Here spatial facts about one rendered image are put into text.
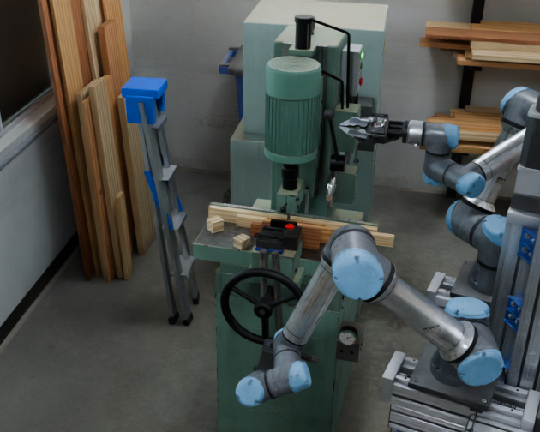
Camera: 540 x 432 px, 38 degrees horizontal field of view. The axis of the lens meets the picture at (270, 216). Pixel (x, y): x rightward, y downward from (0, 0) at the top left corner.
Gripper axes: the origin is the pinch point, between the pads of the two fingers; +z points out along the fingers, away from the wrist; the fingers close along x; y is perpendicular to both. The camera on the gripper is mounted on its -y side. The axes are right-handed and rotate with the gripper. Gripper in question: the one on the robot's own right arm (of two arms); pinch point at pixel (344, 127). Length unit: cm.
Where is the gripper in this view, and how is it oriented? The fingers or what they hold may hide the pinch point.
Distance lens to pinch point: 247.1
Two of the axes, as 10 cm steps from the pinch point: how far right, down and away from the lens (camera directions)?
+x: -1.6, 9.8, -1.2
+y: -1.8, -1.5, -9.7
